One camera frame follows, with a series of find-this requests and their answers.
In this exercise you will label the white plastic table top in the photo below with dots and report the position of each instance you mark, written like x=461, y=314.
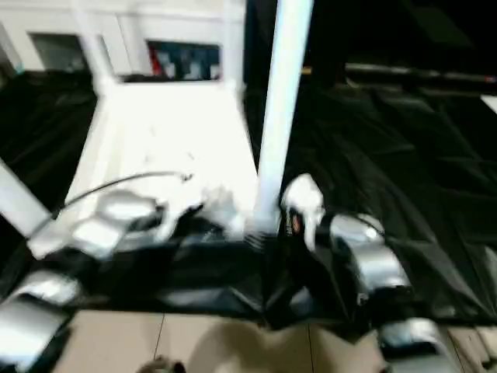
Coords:
x=167, y=128

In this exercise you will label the white plastic table leg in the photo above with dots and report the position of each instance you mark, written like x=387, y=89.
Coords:
x=233, y=46
x=23, y=202
x=97, y=50
x=281, y=97

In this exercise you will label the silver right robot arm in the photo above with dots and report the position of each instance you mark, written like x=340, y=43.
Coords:
x=372, y=256

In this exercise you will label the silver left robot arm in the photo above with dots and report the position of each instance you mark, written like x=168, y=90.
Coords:
x=105, y=221

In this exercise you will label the black plastic sheet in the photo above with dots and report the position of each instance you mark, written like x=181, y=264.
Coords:
x=407, y=175

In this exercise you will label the metal rod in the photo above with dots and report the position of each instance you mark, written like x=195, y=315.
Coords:
x=407, y=72

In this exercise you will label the white glass-door cabinet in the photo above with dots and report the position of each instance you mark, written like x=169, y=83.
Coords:
x=155, y=19

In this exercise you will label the black backdrop cloth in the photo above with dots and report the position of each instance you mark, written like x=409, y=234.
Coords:
x=407, y=31

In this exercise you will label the white flat board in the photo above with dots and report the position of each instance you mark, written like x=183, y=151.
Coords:
x=490, y=104

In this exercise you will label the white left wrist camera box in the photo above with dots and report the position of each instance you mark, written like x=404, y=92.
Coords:
x=178, y=210

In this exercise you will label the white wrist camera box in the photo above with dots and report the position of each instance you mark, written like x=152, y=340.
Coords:
x=306, y=194
x=178, y=210

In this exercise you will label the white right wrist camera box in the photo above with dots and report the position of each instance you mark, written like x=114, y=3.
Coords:
x=306, y=194

